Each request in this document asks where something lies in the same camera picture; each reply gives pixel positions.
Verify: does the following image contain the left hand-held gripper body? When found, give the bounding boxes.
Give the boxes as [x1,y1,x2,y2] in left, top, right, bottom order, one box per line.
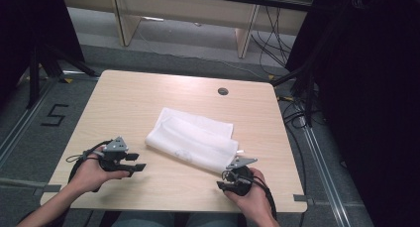
[97,136,132,174]

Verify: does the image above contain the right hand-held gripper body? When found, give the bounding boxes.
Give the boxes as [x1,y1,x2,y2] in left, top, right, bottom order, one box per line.
[221,156,260,197]

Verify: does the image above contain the white mesh laundry bag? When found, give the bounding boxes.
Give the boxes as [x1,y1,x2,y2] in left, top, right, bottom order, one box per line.
[144,106,240,174]

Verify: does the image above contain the person's right hand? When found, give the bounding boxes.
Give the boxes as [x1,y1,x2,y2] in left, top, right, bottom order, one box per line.
[223,167,272,221]

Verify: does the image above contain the person's left hand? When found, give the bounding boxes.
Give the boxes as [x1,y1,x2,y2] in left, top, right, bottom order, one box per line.
[69,145,132,194]

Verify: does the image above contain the person's legs in jeans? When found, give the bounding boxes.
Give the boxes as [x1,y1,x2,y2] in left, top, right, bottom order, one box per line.
[110,211,240,227]

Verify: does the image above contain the black metal stand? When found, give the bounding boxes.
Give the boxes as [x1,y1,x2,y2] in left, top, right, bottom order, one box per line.
[25,43,101,110]
[269,20,333,128]

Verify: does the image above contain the dark curtain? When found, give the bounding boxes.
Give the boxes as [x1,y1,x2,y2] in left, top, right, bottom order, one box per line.
[0,0,86,104]
[284,0,420,227]

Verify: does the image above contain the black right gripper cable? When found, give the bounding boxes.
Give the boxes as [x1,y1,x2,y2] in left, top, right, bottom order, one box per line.
[251,175,279,221]

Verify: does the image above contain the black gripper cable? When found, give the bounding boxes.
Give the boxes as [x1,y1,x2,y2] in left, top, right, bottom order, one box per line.
[64,139,114,192]
[251,175,279,221]

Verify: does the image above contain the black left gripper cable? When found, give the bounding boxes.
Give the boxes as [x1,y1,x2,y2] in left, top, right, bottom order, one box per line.
[64,139,114,192]

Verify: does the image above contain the black floor cables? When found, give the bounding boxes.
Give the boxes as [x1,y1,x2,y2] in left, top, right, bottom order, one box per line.
[276,93,320,227]

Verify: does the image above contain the metal floor rail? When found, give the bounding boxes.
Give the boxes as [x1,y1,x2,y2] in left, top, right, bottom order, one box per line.
[297,116,354,227]
[0,77,57,167]

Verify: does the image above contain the black cables under desk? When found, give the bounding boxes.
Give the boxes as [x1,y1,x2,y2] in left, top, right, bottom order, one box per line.
[250,4,295,76]

